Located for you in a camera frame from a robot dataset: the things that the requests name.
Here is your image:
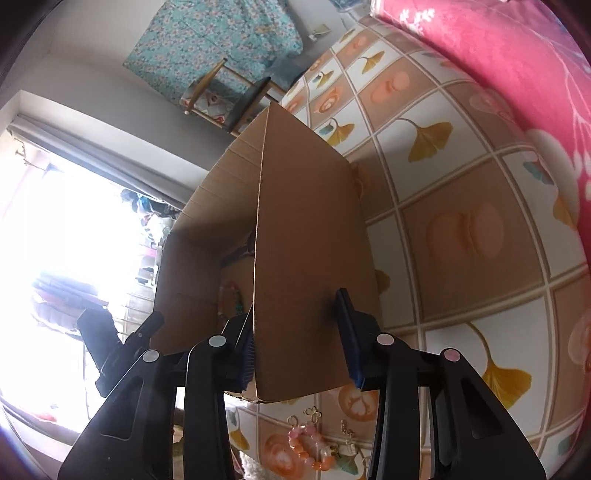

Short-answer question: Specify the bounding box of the grey curtain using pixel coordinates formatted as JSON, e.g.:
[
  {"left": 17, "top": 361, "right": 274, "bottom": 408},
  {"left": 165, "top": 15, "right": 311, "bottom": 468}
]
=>
[{"left": 8, "top": 115, "right": 195, "bottom": 209}]

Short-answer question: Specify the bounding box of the gold clover earring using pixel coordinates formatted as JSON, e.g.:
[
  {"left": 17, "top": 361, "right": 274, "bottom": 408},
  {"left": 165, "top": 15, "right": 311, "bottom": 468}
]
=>
[{"left": 304, "top": 405, "right": 322, "bottom": 424}]

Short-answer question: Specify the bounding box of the brown cardboard box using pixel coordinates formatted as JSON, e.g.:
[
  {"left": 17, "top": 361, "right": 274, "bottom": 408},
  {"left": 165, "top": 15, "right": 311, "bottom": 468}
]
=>
[{"left": 150, "top": 104, "right": 380, "bottom": 403}]

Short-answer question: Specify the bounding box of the multicolour bead bracelet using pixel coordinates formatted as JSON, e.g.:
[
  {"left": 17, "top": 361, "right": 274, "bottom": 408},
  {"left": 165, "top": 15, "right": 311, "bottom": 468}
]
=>
[{"left": 217, "top": 280, "right": 246, "bottom": 324}]

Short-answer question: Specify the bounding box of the black wrist watch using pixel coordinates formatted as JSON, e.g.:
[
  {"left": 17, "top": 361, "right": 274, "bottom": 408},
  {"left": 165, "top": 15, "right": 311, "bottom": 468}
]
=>
[{"left": 219, "top": 231, "right": 256, "bottom": 268}]

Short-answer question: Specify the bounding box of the wooden chair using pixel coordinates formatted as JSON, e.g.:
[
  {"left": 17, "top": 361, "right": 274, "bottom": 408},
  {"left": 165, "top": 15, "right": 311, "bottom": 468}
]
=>
[{"left": 179, "top": 58, "right": 287, "bottom": 137}]

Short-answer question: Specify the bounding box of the floral teal hanging cloth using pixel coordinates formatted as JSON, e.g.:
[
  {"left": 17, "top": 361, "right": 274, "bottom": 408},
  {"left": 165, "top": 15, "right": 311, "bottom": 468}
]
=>
[{"left": 123, "top": 1, "right": 304, "bottom": 104}]

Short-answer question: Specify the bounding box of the pink floral blanket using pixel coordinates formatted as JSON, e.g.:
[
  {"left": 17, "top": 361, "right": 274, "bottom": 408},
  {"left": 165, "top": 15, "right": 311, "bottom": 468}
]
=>
[{"left": 372, "top": 1, "right": 590, "bottom": 234}]

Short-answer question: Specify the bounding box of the pink orange bead bracelet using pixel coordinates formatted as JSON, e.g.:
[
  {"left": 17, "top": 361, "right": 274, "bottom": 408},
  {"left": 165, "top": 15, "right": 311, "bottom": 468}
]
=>
[{"left": 286, "top": 421, "right": 339, "bottom": 472}]

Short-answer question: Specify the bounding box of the gold ring earring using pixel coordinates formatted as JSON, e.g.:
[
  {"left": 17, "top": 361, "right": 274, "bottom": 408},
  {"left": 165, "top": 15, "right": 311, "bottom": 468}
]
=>
[{"left": 287, "top": 415, "right": 300, "bottom": 427}]

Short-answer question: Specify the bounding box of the gold rectangular pendant earring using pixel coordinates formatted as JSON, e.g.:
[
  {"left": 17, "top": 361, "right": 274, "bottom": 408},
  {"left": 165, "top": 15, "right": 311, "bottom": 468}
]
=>
[{"left": 341, "top": 420, "right": 366, "bottom": 461}]

